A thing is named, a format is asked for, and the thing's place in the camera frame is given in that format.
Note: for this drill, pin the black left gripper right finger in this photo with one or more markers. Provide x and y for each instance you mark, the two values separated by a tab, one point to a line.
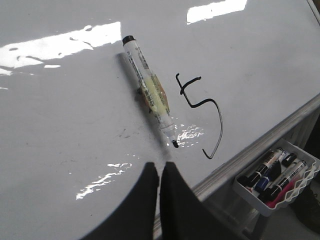
182	215

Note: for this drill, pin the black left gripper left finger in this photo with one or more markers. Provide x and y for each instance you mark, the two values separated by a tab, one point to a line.
134	218

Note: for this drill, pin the white whiteboard marker with tape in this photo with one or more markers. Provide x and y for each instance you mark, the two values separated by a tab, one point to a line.
150	88

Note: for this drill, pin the black capped white marker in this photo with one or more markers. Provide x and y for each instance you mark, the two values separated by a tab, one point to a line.
268	161

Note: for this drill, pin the blue capped marker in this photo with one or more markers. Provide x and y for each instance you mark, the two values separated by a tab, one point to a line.
270	175

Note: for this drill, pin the black capped grey marker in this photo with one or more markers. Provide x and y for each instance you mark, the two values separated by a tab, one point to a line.
282	181

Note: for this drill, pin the pink marker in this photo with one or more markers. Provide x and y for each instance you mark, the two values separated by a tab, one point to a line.
281	195

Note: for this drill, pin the white plastic marker tray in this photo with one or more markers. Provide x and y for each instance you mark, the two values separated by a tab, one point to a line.
302	179

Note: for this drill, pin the small black marker cap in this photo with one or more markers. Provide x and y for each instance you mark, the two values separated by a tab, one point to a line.
288	160

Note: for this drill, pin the white whiteboard with aluminium frame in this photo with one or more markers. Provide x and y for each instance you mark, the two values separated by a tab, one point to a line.
75	131

